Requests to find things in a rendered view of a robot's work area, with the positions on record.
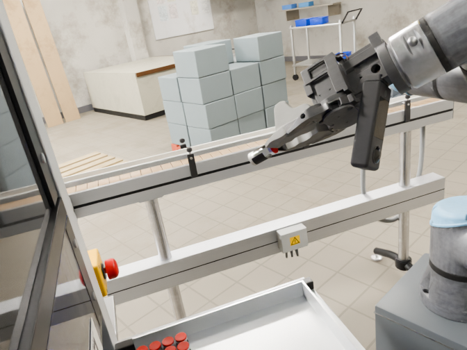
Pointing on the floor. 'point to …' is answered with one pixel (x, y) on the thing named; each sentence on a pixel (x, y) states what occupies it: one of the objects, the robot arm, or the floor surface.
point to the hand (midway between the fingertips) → (278, 148)
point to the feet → (392, 258)
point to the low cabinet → (130, 87)
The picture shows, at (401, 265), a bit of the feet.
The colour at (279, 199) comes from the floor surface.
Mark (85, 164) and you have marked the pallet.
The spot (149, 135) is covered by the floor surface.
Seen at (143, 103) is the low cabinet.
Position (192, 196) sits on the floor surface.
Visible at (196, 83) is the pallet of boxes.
